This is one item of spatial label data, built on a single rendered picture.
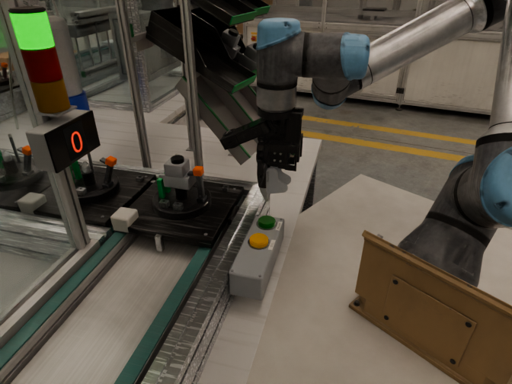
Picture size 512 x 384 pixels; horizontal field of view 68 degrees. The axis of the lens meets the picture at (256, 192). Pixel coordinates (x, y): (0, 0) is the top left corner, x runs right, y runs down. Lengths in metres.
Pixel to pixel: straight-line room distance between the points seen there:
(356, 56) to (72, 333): 0.68
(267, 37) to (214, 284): 0.45
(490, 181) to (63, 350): 0.72
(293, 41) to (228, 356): 0.57
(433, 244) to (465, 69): 4.08
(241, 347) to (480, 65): 4.30
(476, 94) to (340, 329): 4.20
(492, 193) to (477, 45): 4.11
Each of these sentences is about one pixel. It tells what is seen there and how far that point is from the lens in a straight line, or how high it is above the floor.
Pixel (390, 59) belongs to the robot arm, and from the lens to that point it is 0.83.
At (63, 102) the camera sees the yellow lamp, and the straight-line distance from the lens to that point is 0.72.
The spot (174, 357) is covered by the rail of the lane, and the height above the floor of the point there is 0.96.
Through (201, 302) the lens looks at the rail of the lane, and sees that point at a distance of 0.71.
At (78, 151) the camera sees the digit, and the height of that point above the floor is 1.19.
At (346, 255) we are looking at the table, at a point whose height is 0.86.
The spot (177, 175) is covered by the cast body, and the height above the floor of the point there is 1.06.
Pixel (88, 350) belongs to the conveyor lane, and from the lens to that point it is 0.75.
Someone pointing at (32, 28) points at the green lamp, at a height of 1.39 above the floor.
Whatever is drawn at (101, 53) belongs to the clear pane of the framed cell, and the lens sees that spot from 1.99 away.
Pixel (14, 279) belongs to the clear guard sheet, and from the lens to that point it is 0.79.
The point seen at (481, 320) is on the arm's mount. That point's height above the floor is 1.01.
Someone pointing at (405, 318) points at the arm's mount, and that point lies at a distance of 0.77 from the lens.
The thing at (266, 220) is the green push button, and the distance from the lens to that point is 0.87.
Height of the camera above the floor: 1.47
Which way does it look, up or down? 31 degrees down
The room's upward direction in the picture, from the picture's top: straight up
